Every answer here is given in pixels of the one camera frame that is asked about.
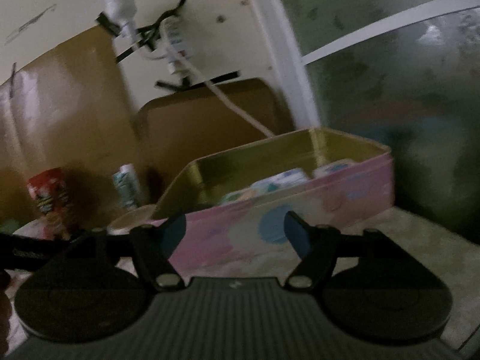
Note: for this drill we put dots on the white blue tissue pack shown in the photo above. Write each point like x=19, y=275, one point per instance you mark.
x=283, y=180

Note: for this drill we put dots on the pink macaron tin box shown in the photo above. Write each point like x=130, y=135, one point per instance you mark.
x=247, y=239

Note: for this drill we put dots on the red cereal box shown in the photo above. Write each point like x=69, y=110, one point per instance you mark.
x=49, y=191

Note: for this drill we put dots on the person's left hand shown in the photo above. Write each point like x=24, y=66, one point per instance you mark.
x=5, y=311

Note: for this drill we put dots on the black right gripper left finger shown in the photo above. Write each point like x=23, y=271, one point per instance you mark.
x=150, y=248

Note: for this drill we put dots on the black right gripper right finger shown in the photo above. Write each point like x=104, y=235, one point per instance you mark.
x=319, y=249

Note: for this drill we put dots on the green drink carton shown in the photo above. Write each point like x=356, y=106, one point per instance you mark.
x=127, y=185

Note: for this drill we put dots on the frosted floral window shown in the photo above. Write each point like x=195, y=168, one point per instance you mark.
x=402, y=72

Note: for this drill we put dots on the brown cardboard sheet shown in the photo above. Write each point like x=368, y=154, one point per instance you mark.
x=68, y=108

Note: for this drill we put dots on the green soft cloth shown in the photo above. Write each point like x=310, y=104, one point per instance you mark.
x=238, y=196

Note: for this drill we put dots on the round cookie tin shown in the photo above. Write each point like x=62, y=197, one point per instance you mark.
x=130, y=220

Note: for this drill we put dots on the brown mesh chair back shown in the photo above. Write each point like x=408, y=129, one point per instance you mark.
x=177, y=129

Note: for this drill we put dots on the wet wipes packet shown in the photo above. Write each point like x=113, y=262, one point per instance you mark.
x=333, y=167

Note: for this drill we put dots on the white power strip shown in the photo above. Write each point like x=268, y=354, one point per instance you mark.
x=176, y=48

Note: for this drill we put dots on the white light bulb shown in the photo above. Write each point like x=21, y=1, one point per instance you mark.
x=122, y=13

